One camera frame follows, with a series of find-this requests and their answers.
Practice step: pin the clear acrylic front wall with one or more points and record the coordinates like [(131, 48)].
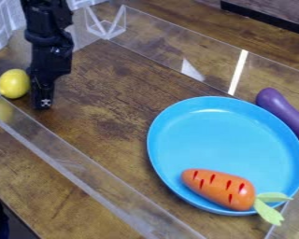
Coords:
[(135, 209)]

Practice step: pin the yellow toy lemon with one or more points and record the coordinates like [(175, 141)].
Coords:
[(14, 83)]

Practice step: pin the orange toy carrot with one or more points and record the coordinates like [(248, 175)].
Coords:
[(234, 192)]

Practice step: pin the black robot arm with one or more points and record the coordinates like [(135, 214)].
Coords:
[(48, 17)]

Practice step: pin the blue plastic tray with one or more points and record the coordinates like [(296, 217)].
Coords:
[(226, 135)]

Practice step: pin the clear acrylic left wall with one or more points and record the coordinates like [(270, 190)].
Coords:
[(16, 54)]

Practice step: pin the clear acrylic back wall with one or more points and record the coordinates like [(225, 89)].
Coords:
[(229, 68)]

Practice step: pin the purple toy eggplant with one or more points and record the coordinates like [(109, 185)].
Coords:
[(273, 101)]

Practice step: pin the dark wooden furniture piece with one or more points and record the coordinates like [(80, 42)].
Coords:
[(280, 13)]

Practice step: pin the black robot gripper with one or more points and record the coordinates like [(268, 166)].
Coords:
[(51, 61)]

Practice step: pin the white patterned curtain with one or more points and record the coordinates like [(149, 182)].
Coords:
[(3, 21)]

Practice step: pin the clear acrylic wall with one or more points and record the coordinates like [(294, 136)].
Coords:
[(229, 68), (16, 54), (135, 209)]

